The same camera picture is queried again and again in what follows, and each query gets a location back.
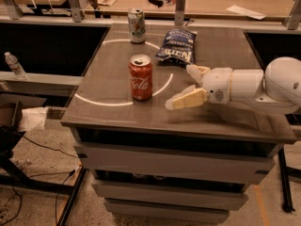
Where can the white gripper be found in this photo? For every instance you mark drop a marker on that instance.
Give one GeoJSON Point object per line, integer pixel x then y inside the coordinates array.
{"type": "Point", "coordinates": [216, 85]}

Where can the red coca-cola can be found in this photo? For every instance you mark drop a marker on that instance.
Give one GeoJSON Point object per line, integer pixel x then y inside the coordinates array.
{"type": "Point", "coordinates": [140, 69]}

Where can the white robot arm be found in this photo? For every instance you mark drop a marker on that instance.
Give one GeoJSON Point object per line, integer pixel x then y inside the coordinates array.
{"type": "Point", "coordinates": [276, 89]}

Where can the white green soda can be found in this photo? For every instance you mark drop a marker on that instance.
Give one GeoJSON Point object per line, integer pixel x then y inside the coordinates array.
{"type": "Point", "coordinates": [136, 22]}

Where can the blue chip bag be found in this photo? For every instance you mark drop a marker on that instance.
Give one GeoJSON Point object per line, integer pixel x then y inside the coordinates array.
{"type": "Point", "coordinates": [178, 47]}

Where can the white paper sheet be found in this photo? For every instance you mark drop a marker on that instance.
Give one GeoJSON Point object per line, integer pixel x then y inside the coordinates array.
{"type": "Point", "coordinates": [246, 12]}

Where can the black headband object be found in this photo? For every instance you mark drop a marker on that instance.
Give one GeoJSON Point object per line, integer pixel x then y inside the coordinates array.
{"type": "Point", "coordinates": [159, 3]}

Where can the top grey drawer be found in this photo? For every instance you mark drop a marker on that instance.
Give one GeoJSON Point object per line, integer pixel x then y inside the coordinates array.
{"type": "Point", "coordinates": [172, 163]}

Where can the grey drawer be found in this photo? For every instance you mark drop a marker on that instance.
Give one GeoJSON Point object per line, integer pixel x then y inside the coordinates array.
{"type": "Point", "coordinates": [172, 163]}
{"type": "Point", "coordinates": [157, 210]}
{"type": "Point", "coordinates": [169, 195]}

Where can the small paper card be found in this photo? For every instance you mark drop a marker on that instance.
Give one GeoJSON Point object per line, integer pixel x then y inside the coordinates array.
{"type": "Point", "coordinates": [107, 2]}

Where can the middle grey drawer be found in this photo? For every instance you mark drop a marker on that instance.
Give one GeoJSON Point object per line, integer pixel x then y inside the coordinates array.
{"type": "Point", "coordinates": [169, 195]}

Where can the bottom grey drawer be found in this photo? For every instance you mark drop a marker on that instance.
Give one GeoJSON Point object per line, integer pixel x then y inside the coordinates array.
{"type": "Point", "coordinates": [157, 210]}

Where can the white crumpled cloth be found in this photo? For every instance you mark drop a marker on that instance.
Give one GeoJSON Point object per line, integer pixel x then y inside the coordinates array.
{"type": "Point", "coordinates": [33, 118]}

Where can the clear plastic water bottle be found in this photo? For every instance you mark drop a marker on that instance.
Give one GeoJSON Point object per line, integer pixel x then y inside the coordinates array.
{"type": "Point", "coordinates": [15, 66]}

